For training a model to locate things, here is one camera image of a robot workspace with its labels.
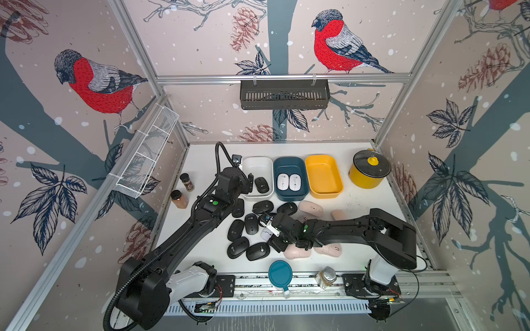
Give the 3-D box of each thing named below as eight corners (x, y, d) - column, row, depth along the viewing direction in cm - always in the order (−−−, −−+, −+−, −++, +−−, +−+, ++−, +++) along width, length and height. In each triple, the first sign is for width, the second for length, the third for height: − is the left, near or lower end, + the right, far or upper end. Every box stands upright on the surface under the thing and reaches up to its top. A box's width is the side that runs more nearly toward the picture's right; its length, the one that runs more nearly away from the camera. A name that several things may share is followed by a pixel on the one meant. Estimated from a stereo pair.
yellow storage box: (309, 200, 98) (310, 194, 94) (303, 159, 115) (304, 153, 111) (344, 200, 99) (347, 194, 94) (333, 159, 115) (336, 153, 111)
